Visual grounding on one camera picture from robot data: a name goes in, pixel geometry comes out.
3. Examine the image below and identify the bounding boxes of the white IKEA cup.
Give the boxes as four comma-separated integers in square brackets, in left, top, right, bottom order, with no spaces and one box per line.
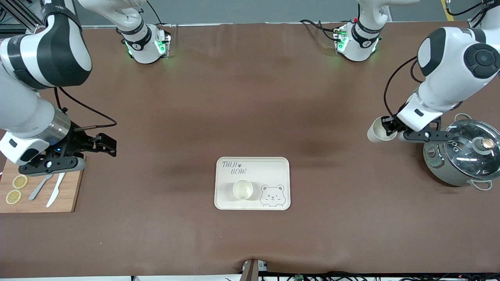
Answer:
[367,116,398,143]
[232,180,254,200]

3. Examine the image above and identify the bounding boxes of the grey plastic knife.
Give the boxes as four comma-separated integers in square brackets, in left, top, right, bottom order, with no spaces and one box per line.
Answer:
[28,174,54,201]

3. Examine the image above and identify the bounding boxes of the white plastic knife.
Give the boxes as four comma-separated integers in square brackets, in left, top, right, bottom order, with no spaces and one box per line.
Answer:
[46,172,67,208]

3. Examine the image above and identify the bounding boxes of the wooden cutting board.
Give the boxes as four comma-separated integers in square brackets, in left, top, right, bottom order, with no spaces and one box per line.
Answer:
[0,156,84,213]

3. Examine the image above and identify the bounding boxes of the glass pot lid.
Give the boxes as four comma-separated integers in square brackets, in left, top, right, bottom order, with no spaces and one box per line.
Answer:
[445,119,500,181]

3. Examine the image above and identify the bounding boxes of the grey-green electric cooking pot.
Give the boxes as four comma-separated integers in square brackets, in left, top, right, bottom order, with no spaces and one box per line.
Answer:
[423,113,500,191]

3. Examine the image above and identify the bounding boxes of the brown table cover mat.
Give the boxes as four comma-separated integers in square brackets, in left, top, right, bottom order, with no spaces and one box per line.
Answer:
[0,23,500,278]

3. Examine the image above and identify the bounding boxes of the cream bear print tray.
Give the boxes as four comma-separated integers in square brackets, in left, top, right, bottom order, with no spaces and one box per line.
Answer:
[214,157,291,211]

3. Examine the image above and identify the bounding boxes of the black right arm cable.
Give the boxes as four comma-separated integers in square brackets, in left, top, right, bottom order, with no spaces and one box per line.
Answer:
[54,87,118,130]

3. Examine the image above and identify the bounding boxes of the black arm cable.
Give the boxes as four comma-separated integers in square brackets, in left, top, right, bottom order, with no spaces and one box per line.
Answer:
[54,87,118,130]
[384,57,426,119]

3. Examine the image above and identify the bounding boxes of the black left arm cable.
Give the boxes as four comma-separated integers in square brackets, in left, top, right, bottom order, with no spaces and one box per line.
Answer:
[384,57,426,119]

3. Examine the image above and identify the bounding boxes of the aluminium frame struts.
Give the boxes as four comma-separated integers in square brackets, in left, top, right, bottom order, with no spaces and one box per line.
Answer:
[0,0,51,34]

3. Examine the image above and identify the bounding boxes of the table edge bracket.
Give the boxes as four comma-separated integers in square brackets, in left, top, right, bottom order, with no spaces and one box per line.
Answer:
[241,259,268,281]

